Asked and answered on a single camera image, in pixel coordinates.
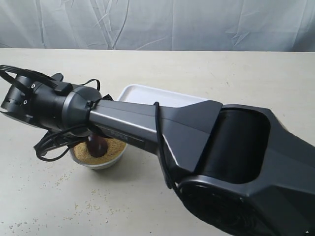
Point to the white ceramic bowl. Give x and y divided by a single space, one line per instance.
98 166

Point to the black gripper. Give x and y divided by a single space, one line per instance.
42 109

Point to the dark brown wooden spoon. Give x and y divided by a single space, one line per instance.
96 145

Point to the white wrinkled backdrop curtain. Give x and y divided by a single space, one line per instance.
176 25

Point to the brown granular powder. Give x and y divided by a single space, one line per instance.
115 149

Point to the white rectangular plastic tray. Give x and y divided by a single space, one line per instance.
135 93

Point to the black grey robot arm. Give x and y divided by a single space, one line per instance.
234 167

